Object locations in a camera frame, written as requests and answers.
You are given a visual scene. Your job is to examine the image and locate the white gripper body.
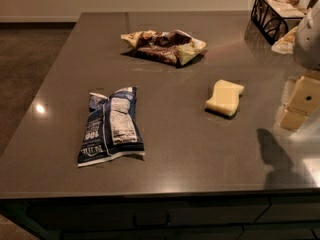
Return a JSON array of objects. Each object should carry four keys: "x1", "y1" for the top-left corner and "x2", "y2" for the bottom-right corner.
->
[{"x1": 293, "y1": 0, "x2": 320, "y2": 71}]

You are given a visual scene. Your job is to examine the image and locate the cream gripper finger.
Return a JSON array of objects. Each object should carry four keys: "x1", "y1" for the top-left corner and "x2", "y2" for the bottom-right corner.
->
[
  {"x1": 277, "y1": 107, "x2": 308, "y2": 131},
  {"x1": 287, "y1": 76, "x2": 320, "y2": 116}
]

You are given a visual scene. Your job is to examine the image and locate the blue chip bag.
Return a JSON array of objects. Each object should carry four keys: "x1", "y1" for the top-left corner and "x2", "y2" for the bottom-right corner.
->
[{"x1": 77, "y1": 86, "x2": 145, "y2": 167}]

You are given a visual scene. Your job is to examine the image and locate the yellow sponge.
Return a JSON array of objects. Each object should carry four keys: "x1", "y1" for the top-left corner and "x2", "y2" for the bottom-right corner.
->
[{"x1": 205, "y1": 80, "x2": 244, "y2": 117}]

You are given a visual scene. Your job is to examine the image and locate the brown chip bag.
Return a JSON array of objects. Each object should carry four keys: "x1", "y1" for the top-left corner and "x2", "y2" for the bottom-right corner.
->
[{"x1": 120, "y1": 30, "x2": 206, "y2": 66}]

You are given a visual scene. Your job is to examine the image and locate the cream packet by holder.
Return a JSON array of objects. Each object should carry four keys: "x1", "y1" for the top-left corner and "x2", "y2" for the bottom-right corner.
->
[{"x1": 271, "y1": 27, "x2": 298, "y2": 54}]

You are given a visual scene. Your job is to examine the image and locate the stack of napkins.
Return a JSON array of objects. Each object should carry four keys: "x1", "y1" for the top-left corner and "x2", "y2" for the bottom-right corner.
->
[{"x1": 265, "y1": 0, "x2": 307, "y2": 18}]

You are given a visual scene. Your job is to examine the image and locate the dark cabinet drawers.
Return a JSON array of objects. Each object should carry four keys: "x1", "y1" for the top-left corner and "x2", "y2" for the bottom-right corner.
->
[{"x1": 0, "y1": 196, "x2": 320, "y2": 240}]

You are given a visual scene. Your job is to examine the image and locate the black wire napkin holder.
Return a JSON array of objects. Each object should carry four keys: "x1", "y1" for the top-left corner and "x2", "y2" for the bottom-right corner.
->
[{"x1": 251, "y1": 0, "x2": 306, "y2": 45}]

